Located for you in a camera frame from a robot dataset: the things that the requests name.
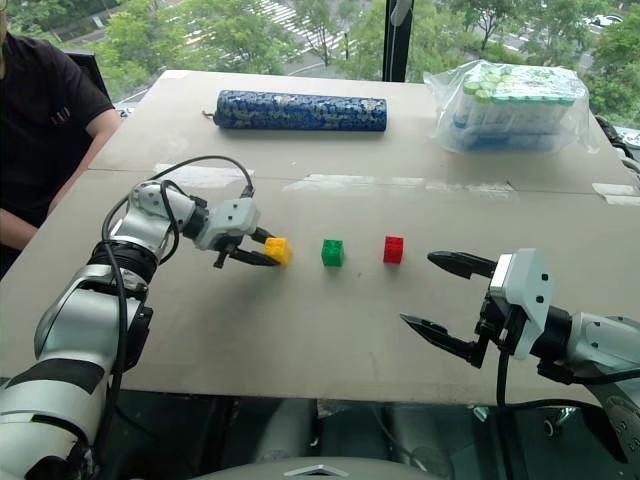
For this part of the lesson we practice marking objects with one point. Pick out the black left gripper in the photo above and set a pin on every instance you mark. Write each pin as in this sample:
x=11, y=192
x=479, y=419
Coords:
x=235, y=246

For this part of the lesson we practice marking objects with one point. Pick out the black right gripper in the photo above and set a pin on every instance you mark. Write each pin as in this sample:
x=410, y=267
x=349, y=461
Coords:
x=500, y=325

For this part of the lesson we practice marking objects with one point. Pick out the yellow building block cube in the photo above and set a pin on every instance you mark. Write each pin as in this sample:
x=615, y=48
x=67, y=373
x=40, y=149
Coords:
x=279, y=251

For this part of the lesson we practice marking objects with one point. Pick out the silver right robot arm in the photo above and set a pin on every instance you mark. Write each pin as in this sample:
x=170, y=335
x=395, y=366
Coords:
x=595, y=340

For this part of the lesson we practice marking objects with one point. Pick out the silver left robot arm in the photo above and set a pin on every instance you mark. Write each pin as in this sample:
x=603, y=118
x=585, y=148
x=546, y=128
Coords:
x=90, y=320

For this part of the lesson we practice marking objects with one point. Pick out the person's bare forearm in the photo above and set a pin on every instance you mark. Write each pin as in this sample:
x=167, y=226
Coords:
x=92, y=150
x=15, y=230

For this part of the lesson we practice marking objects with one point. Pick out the green building block cube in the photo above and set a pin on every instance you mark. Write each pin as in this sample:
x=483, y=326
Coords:
x=332, y=253

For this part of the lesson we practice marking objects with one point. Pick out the red building block cube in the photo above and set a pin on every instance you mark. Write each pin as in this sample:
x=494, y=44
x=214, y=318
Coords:
x=393, y=250

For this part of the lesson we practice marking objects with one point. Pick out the blue patterned fabric roll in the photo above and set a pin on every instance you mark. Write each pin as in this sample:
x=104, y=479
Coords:
x=300, y=111

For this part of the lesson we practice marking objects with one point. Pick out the plastic bag of bottles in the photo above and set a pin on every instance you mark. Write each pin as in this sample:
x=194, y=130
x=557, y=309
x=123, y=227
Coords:
x=510, y=107

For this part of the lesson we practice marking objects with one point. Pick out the grey robot torso top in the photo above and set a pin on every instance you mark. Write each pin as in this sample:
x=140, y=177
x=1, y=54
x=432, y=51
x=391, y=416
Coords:
x=315, y=472

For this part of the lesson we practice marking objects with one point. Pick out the black chair back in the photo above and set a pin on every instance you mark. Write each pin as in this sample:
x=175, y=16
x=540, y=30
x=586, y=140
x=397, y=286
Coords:
x=92, y=75

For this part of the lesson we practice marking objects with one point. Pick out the person in black shirt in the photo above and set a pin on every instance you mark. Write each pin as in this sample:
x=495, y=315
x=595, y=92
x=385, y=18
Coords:
x=35, y=125

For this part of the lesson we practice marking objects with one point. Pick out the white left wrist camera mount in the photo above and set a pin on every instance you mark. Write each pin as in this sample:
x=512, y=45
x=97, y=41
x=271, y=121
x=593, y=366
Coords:
x=232, y=220

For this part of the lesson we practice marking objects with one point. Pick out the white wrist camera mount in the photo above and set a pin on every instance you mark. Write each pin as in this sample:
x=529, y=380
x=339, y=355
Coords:
x=232, y=220
x=530, y=280

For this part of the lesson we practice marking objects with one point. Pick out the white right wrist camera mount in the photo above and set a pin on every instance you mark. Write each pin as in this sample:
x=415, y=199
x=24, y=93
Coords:
x=530, y=280

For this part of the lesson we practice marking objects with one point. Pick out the black window frame post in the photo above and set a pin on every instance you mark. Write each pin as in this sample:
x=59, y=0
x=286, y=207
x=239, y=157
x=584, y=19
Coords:
x=397, y=45

